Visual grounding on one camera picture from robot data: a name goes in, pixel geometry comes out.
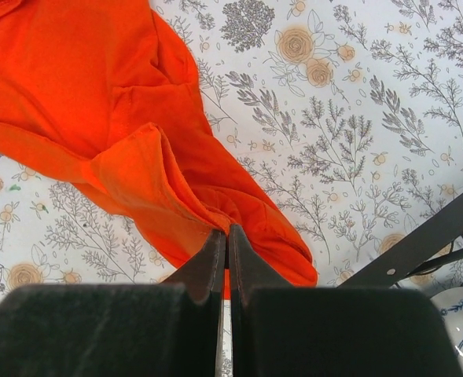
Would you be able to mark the black wire dish rack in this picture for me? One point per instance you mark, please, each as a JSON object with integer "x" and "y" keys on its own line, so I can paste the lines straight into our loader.
{"x": 415, "y": 253}

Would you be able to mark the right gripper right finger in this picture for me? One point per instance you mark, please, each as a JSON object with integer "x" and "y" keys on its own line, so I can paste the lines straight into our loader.
{"x": 282, "y": 330}

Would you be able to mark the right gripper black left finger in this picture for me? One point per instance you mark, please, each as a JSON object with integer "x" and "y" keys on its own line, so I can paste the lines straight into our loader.
{"x": 173, "y": 328}

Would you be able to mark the floral tablecloth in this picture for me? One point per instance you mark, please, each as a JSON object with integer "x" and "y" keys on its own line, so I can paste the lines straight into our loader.
{"x": 347, "y": 114}

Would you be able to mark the orange t shirt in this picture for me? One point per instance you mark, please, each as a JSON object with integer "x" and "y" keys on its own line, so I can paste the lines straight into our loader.
{"x": 104, "y": 95}

